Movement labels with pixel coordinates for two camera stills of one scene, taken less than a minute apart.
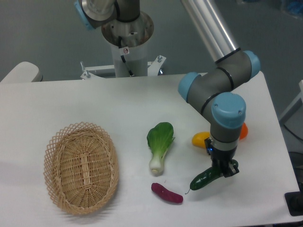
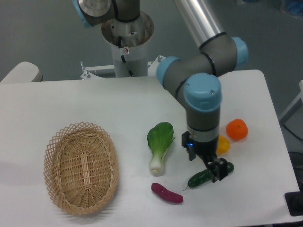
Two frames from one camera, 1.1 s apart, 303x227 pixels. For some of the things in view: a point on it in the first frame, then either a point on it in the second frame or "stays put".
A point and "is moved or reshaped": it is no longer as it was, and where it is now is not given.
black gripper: x=223 y=157 -> x=207 y=151
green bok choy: x=159 y=139 stays put
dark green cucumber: x=207 y=177 is moved or reshaped
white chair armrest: x=24 y=72 stays put
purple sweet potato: x=166 y=194 stays put
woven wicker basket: x=81 y=168 stays put
